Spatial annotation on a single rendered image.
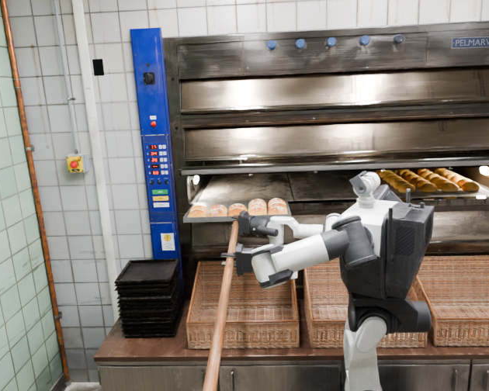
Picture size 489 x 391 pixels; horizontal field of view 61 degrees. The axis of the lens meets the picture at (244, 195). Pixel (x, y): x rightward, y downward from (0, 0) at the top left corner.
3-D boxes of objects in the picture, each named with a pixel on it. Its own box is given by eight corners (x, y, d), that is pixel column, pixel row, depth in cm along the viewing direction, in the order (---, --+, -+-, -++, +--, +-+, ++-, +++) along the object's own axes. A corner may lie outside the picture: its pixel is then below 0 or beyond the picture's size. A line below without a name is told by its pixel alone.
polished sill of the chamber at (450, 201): (190, 210, 249) (190, 203, 248) (504, 202, 238) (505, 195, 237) (189, 212, 243) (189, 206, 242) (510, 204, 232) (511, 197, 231)
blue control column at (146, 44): (206, 264, 456) (192, 57, 403) (221, 263, 455) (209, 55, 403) (166, 385, 269) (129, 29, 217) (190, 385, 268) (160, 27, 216)
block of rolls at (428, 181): (374, 174, 307) (374, 166, 306) (441, 171, 305) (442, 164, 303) (400, 194, 249) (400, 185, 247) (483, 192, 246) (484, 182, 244)
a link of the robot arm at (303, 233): (299, 227, 195) (342, 230, 192) (298, 246, 189) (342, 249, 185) (299, 213, 187) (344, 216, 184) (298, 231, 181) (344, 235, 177)
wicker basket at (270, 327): (200, 302, 254) (197, 260, 248) (293, 300, 252) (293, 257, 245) (186, 351, 207) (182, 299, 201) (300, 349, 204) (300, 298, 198)
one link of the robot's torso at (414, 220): (432, 280, 159) (438, 188, 150) (414, 323, 131) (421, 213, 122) (355, 266, 174) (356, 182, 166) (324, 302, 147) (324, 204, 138)
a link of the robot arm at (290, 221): (271, 216, 194) (300, 217, 192) (270, 234, 196) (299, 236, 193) (268, 218, 188) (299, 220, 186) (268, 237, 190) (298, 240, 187)
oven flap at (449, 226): (192, 248, 248) (192, 215, 250) (505, 241, 237) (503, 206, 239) (191, 249, 243) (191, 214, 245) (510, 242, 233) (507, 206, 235)
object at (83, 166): (73, 171, 240) (71, 153, 238) (90, 170, 239) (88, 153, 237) (67, 173, 233) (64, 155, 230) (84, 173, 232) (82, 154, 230)
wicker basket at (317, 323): (301, 300, 251) (301, 257, 244) (397, 299, 248) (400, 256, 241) (310, 349, 204) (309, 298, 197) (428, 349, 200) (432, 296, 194)
